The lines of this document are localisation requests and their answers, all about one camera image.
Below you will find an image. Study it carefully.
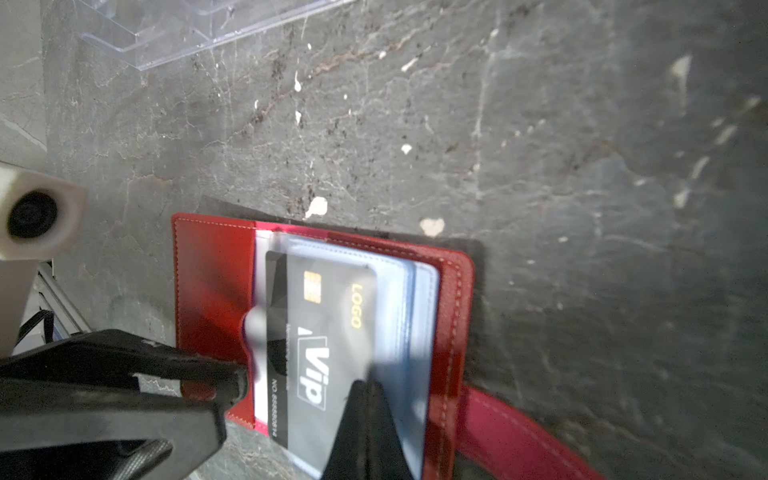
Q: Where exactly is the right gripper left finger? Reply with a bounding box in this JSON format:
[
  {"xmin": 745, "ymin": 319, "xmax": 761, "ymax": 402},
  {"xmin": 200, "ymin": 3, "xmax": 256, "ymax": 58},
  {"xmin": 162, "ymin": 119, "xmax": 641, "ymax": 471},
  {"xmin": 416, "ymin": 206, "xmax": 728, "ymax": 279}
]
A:
[{"xmin": 1, "ymin": 378, "xmax": 227, "ymax": 479}]

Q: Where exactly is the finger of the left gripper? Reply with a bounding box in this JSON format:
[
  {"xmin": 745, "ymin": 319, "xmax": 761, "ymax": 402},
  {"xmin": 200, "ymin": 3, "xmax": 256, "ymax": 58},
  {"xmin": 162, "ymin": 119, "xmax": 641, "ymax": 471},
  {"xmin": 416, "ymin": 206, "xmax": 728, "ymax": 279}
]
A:
[{"xmin": 1, "ymin": 329, "xmax": 249, "ymax": 404}]

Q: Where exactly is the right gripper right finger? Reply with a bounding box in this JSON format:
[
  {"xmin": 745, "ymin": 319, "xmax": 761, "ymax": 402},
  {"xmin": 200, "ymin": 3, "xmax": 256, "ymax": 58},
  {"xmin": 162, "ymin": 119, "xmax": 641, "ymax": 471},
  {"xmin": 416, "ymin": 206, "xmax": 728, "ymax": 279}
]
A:
[{"xmin": 321, "ymin": 380, "xmax": 412, "ymax": 480}]

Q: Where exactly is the red leather card holder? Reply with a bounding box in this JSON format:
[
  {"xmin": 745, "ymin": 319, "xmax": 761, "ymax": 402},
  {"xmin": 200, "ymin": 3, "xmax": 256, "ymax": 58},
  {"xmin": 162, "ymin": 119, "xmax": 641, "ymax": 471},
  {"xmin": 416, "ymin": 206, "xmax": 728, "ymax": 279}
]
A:
[{"xmin": 172, "ymin": 213, "xmax": 600, "ymax": 479}]

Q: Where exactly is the clear acrylic organizer tray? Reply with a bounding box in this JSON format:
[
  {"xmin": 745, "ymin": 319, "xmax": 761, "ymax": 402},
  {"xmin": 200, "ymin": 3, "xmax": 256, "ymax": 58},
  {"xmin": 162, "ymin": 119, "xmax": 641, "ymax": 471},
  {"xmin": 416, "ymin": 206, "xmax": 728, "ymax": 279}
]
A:
[{"xmin": 74, "ymin": 0, "xmax": 343, "ymax": 71}]

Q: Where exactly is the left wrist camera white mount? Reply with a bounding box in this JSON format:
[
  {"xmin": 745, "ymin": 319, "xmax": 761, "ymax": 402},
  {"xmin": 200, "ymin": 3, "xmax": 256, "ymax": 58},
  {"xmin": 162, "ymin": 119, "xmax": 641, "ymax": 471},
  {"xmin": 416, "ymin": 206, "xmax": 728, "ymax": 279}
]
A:
[{"xmin": 1, "ymin": 162, "xmax": 86, "ymax": 358}]

